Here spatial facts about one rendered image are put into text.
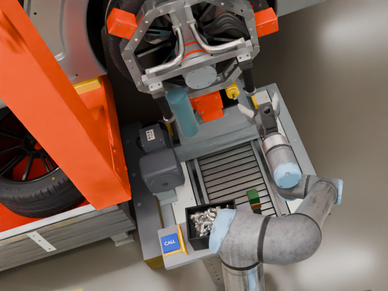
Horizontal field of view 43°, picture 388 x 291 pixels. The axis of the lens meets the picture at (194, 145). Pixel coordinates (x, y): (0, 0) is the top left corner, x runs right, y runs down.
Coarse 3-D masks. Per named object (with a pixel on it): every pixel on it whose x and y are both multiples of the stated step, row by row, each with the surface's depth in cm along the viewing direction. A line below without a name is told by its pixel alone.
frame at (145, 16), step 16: (160, 0) 183; (176, 0) 180; (192, 0) 181; (208, 0) 182; (224, 0) 184; (240, 0) 191; (144, 16) 182; (144, 32) 188; (256, 32) 201; (128, 48) 193; (256, 48) 208; (128, 64) 199; (224, 80) 221; (192, 96) 223
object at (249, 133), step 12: (252, 96) 268; (252, 108) 268; (228, 132) 263; (240, 132) 262; (252, 132) 259; (180, 144) 263; (192, 144) 264; (204, 144) 262; (216, 144) 260; (228, 144) 262; (180, 156) 261; (192, 156) 264
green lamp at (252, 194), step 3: (252, 189) 184; (255, 189) 183; (249, 192) 183; (252, 192) 183; (255, 192) 183; (249, 195) 182; (252, 195) 182; (255, 195) 182; (258, 195) 182; (249, 198) 182; (252, 198) 182; (255, 198) 182; (258, 198) 182; (249, 201) 182; (252, 201) 183; (255, 201) 183; (258, 201) 184
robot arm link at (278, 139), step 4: (272, 136) 171; (276, 136) 171; (280, 136) 171; (284, 136) 173; (264, 140) 173; (268, 140) 171; (272, 140) 170; (276, 140) 170; (280, 140) 170; (284, 140) 171; (264, 144) 172; (268, 144) 171; (272, 144) 170; (276, 144) 169; (288, 144) 171; (264, 148) 172; (268, 148) 170; (264, 152) 172
